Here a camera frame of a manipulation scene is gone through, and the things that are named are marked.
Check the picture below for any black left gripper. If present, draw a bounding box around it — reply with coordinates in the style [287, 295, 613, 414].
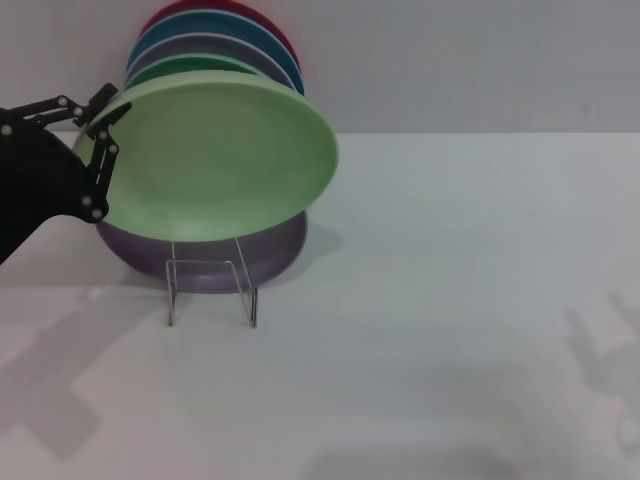
[0, 83, 133, 266]

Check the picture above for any grey plate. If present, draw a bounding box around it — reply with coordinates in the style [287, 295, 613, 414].
[124, 34, 297, 92]

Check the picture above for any lavender purple plate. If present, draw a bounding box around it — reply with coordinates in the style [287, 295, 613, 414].
[95, 209, 309, 294]

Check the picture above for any light green plate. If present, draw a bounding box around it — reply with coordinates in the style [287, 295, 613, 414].
[72, 69, 341, 244]

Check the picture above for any dark green plate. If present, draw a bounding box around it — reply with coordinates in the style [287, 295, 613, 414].
[132, 55, 261, 84]

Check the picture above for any red plate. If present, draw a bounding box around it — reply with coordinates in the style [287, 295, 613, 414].
[144, 0, 302, 71]

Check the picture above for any teal blue plate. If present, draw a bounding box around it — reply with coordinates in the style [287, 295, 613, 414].
[126, 10, 305, 96]

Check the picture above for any metal wire plate rack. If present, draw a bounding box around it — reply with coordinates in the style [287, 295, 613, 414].
[164, 239, 259, 329]

